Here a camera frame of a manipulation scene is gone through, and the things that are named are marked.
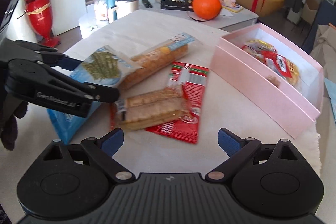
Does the blue seaweed snack bag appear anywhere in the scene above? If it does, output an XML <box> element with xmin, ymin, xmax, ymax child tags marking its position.
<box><xmin>47</xmin><ymin>45</ymin><xmax>141</xmax><ymax>144</ymax></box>

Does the long bread loaf packet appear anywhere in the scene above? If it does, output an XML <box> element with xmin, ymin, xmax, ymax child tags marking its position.
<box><xmin>119</xmin><ymin>32</ymin><xmax>202</xmax><ymax>90</ymax></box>

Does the pink plush toy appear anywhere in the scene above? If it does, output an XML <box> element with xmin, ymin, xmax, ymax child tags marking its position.
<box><xmin>219</xmin><ymin>0</ymin><xmax>236</xmax><ymax>8</ymax></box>

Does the black remote control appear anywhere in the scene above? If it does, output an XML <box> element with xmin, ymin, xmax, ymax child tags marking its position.
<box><xmin>141</xmin><ymin>0</ymin><xmax>153</xmax><ymax>9</ymax></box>

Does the grey covered couch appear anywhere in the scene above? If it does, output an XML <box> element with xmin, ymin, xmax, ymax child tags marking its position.
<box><xmin>310</xmin><ymin>24</ymin><xmax>335</xmax><ymax>82</ymax></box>

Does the cracker biscuit packet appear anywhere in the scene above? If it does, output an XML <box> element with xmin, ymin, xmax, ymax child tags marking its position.
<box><xmin>110</xmin><ymin>85</ymin><xmax>190</xmax><ymax>131</ymax></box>

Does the red vase ornament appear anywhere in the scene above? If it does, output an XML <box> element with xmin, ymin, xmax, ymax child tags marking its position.
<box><xmin>20</xmin><ymin>0</ymin><xmax>60</xmax><ymax>47</ymax></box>

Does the red roast duck snack packet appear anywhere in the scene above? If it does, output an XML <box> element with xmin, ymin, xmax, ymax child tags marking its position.
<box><xmin>241</xmin><ymin>39</ymin><xmax>277</xmax><ymax>63</ymax></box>

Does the white coffee table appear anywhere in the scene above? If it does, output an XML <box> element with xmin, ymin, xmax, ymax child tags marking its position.
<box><xmin>139</xmin><ymin>0</ymin><xmax>259</xmax><ymax>32</ymax></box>

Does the red barcode snack bar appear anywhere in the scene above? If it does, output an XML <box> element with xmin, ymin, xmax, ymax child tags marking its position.
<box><xmin>261</xmin><ymin>51</ymin><xmax>291</xmax><ymax>79</ymax></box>

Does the small round bread packet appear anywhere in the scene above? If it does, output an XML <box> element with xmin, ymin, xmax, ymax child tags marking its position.
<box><xmin>285</xmin><ymin>60</ymin><xmax>300</xmax><ymax>86</ymax></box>

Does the orange pumpkin bucket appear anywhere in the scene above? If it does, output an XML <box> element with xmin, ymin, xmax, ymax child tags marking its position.
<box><xmin>192</xmin><ymin>0</ymin><xmax>222</xmax><ymax>20</ymax></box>

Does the dark gloved hand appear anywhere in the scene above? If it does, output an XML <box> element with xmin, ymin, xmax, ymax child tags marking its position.
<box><xmin>1</xmin><ymin>93</ymin><xmax>28</xmax><ymax>151</ymax></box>

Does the red wafer snack packet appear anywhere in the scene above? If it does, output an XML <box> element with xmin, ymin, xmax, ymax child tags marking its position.
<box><xmin>146</xmin><ymin>61</ymin><xmax>209</xmax><ymax>144</ymax></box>

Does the pink cardboard box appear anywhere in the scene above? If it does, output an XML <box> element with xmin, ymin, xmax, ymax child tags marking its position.
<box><xmin>210</xmin><ymin>23</ymin><xmax>324</xmax><ymax>138</ymax></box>

